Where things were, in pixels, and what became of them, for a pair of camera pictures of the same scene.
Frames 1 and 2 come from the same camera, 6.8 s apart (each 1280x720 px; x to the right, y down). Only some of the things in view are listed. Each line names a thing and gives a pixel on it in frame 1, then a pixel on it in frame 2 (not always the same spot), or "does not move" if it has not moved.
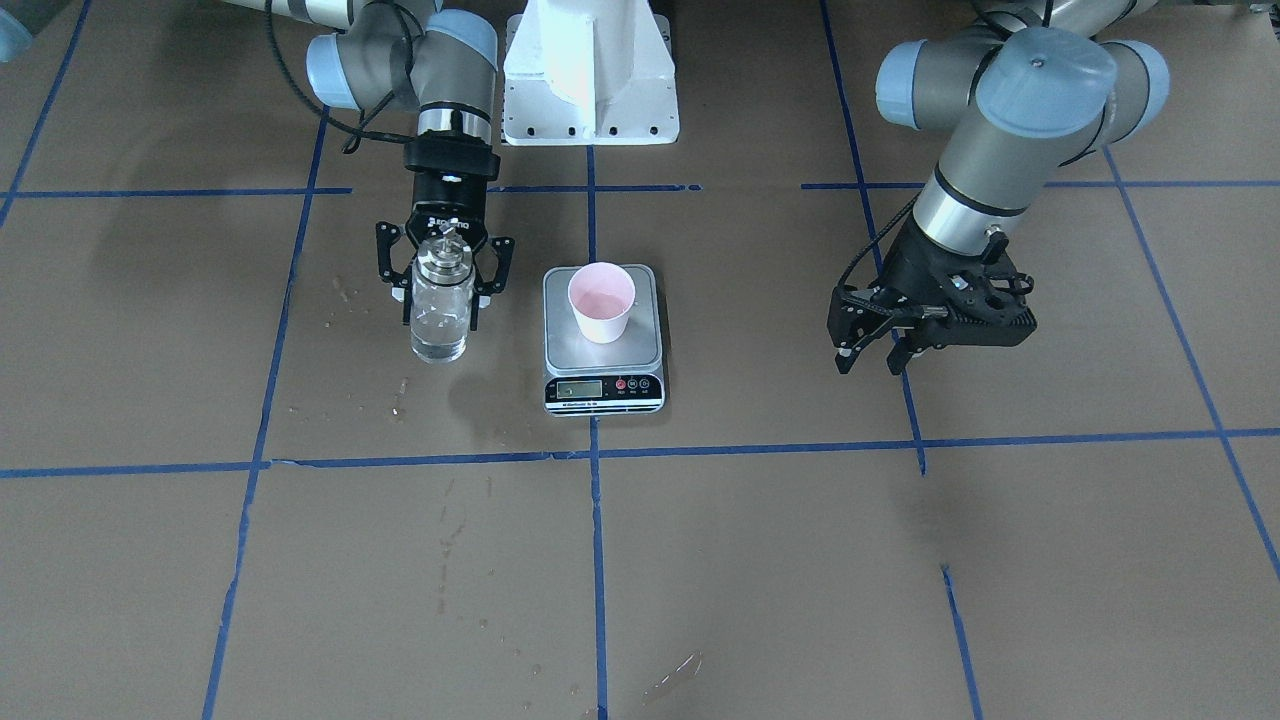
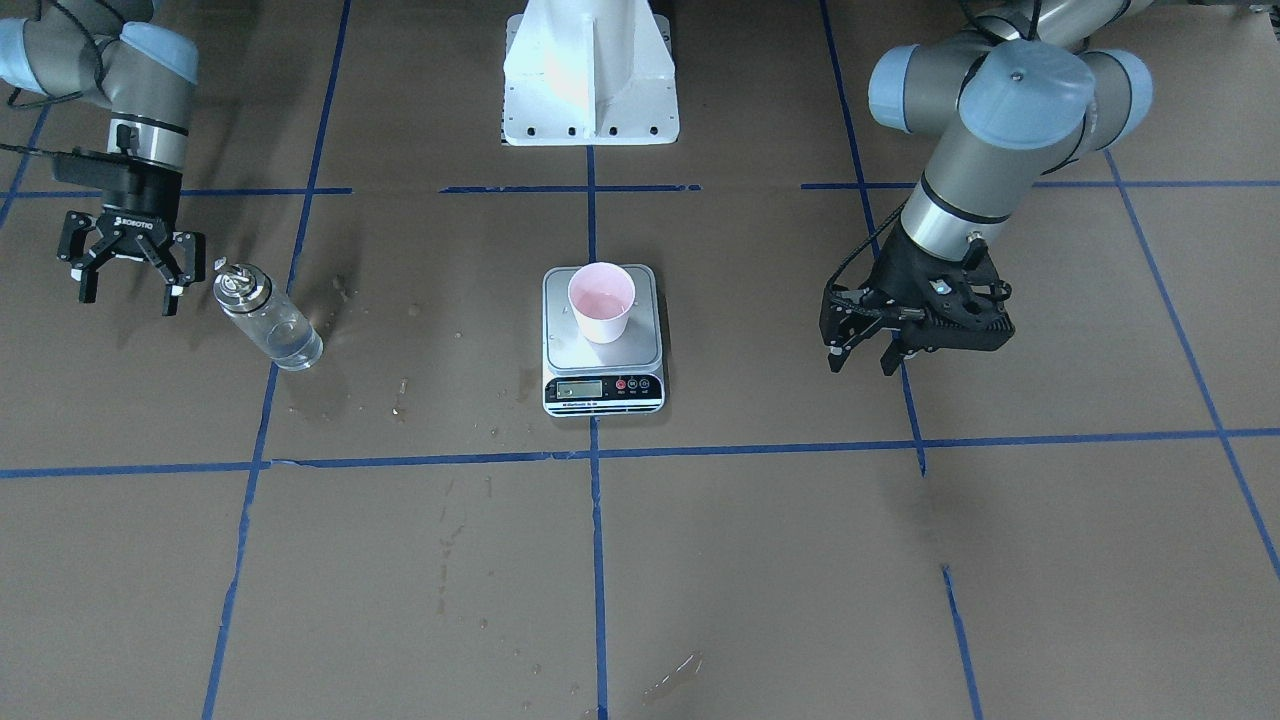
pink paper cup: x=602 y=294 does not move
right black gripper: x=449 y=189 → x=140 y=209
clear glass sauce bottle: x=442 y=295 → x=243 y=291
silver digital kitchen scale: x=583 y=378 does not move
